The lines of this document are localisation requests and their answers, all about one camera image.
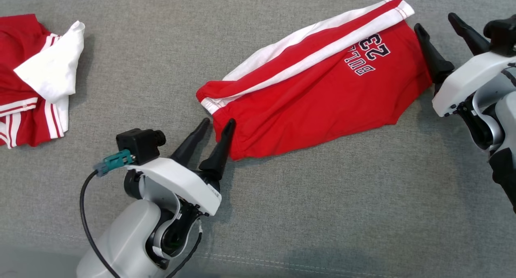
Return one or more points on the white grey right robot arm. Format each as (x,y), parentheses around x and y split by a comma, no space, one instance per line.
(504,120)

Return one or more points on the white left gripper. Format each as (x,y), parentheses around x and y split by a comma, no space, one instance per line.
(185,185)

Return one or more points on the red white-sleeved Bulls jersey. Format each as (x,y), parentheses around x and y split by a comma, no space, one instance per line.
(24,68)

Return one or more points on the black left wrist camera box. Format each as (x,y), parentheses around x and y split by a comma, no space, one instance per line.
(137,143)

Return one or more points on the grey fabric sofa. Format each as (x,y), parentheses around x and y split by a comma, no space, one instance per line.
(282,209)

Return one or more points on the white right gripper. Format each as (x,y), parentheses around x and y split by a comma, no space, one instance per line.
(463,82)

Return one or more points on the red shorts with white stripes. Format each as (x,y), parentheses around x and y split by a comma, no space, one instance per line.
(314,96)

